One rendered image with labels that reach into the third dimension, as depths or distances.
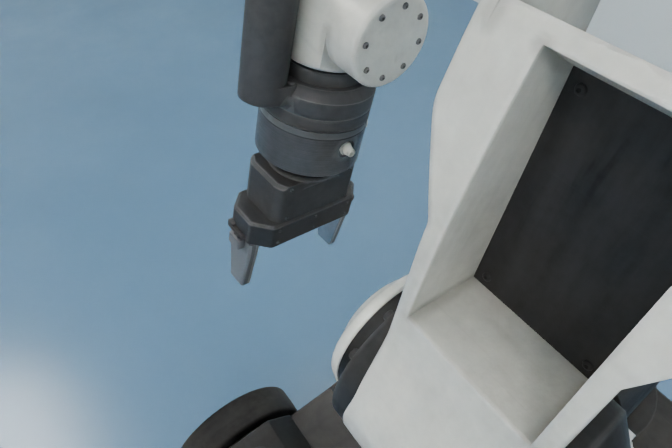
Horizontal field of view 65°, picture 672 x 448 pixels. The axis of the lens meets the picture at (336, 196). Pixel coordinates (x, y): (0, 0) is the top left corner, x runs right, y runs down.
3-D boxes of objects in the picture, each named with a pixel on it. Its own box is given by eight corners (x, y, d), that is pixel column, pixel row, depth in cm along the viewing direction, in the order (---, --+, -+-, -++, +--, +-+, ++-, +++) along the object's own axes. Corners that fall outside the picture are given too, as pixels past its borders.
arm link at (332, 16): (324, 69, 47) (351, -67, 40) (406, 133, 41) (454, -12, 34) (208, 90, 40) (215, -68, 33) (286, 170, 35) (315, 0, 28)
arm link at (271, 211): (315, 167, 55) (337, 63, 48) (377, 222, 51) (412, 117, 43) (209, 204, 48) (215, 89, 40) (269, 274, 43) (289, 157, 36)
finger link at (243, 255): (234, 265, 51) (239, 219, 47) (252, 287, 49) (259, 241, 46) (220, 272, 50) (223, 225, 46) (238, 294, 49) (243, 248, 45)
